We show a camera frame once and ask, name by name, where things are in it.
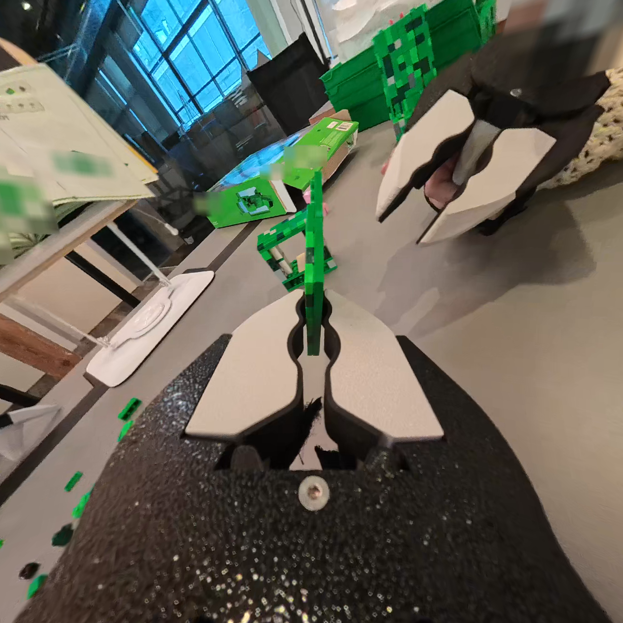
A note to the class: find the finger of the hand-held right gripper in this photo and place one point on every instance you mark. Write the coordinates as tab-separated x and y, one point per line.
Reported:
428	131
506	170

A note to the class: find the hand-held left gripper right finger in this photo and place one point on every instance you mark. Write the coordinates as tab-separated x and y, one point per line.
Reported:
384	389

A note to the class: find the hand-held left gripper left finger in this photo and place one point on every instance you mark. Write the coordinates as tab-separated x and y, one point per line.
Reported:
248	375

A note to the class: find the green lego plate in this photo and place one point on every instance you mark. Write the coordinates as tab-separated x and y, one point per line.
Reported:
315	272

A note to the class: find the person's right forearm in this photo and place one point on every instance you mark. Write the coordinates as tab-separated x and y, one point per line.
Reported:
603	136

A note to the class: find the green pixel lego figure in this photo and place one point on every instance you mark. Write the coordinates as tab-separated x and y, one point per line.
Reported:
404	73

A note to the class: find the green lego box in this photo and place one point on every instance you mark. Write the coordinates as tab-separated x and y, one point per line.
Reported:
331	141

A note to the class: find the pile of loose lego bricks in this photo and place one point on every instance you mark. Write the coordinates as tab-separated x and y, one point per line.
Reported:
130	408

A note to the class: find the pink lego piece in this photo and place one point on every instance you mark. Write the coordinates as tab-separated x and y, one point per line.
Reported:
322	208

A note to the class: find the lego instruction booklet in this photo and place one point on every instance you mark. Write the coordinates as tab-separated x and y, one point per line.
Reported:
58	121

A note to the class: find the person's right hand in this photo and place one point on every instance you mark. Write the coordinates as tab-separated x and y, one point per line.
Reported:
440	192

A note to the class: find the green plastic crate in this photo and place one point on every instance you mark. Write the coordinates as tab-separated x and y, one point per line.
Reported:
355	92

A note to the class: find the black panel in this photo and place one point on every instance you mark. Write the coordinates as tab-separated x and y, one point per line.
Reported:
287	92

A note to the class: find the white paper sheet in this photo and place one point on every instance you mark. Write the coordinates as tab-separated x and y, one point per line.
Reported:
29	428

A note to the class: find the green lego frame structure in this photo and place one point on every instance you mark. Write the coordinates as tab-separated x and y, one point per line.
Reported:
287	258

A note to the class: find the glass window wall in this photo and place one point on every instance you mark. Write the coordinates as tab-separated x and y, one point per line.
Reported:
194	53

